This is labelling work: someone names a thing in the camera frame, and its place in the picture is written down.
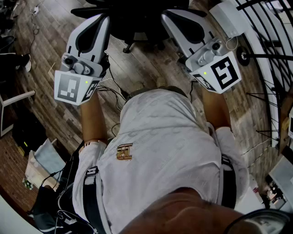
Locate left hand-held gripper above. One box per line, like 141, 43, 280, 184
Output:
54, 13, 111, 106

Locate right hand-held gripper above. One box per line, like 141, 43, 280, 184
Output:
161, 9, 242, 95

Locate black office chair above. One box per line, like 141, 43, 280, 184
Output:
70, 0, 208, 53

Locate person's right forearm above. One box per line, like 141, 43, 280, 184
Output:
201, 85, 232, 134

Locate person's left forearm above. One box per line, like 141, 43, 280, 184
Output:
80, 90, 109, 147

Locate white box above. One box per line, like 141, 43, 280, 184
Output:
208, 0, 250, 39

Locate black round stand base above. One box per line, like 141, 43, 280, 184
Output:
236, 46, 250, 67

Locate person's dark olive trousers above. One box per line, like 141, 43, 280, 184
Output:
125, 85, 189, 102

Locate black curved railing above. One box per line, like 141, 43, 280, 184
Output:
235, 0, 293, 147

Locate black floor bag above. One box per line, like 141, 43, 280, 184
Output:
12, 114, 46, 156

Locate person's white shirt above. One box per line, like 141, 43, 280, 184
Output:
72, 88, 250, 234

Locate white paper bag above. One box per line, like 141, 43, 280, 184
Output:
34, 138, 66, 176

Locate wooden board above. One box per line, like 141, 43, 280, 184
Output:
277, 90, 293, 156

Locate cardboard box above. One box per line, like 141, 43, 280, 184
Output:
24, 150, 60, 191

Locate small white flower bunch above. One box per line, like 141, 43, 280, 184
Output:
22, 178, 34, 191

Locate grey tray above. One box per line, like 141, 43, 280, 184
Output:
267, 155, 293, 190

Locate black backpack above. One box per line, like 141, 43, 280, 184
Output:
29, 141, 92, 234

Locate person's face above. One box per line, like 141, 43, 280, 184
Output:
119, 187, 252, 234

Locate white curved desk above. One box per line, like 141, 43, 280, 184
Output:
0, 194, 43, 234

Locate black-rimmed glasses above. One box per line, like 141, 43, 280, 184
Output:
224, 208, 293, 234

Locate black cable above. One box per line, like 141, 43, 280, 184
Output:
97, 67, 128, 111
188, 80, 199, 103

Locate thin dark floor cable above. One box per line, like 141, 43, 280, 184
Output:
28, 13, 40, 57

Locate white frame table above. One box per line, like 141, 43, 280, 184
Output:
0, 90, 36, 138

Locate black backpack strap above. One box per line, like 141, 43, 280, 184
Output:
220, 155, 237, 209
82, 166, 107, 234

